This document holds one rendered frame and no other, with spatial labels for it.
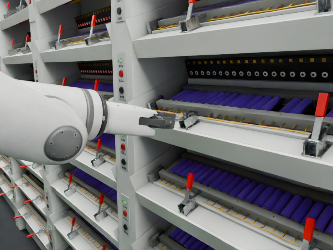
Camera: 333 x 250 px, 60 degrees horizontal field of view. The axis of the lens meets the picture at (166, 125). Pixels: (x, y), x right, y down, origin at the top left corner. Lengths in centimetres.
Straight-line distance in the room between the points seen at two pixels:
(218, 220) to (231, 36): 37
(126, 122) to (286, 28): 28
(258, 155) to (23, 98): 37
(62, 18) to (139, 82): 75
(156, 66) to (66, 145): 48
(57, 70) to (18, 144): 108
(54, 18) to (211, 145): 103
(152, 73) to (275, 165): 42
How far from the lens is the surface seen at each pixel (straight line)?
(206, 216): 67
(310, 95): 62
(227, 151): 55
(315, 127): 48
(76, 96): 44
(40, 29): 140
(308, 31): 47
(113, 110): 46
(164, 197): 76
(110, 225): 105
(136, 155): 78
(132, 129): 48
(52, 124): 34
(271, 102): 62
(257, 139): 53
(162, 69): 80
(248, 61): 69
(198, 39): 58
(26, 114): 33
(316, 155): 47
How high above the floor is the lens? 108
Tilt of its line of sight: 11 degrees down
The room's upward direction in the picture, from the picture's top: straight up
